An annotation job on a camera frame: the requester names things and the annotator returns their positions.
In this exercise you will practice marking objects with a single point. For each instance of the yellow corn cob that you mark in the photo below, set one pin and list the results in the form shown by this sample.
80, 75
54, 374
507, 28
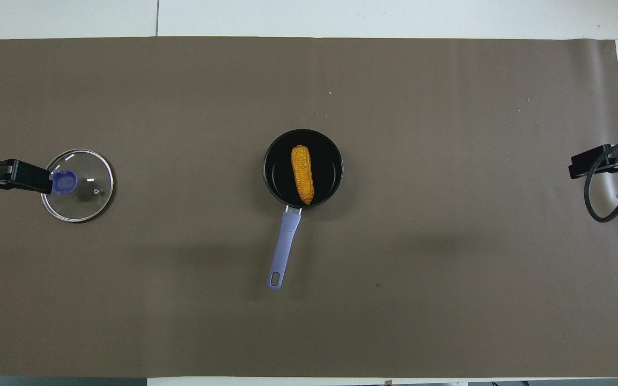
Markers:
302, 174

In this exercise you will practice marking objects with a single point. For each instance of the brown table mat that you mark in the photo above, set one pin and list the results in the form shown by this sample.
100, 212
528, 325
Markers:
395, 279

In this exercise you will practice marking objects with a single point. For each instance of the glass lid purple knob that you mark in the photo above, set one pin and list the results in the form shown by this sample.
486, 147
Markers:
89, 187

